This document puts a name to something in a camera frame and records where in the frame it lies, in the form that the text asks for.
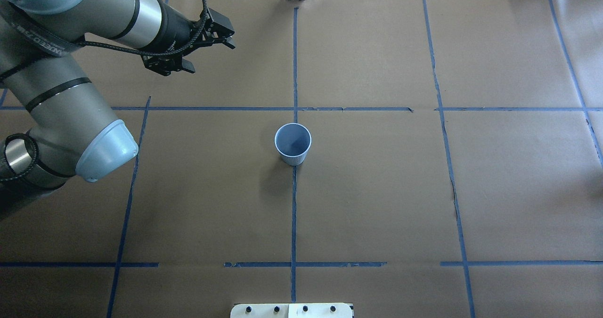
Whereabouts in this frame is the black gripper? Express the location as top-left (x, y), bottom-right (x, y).
top-left (142, 7), bottom-right (236, 77)

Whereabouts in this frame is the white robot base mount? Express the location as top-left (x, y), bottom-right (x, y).
top-left (230, 302), bottom-right (355, 318)

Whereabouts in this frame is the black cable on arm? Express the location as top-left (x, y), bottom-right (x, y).
top-left (0, 0), bottom-right (212, 182)

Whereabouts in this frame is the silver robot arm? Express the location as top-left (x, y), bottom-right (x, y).
top-left (1, 0), bottom-right (235, 219)

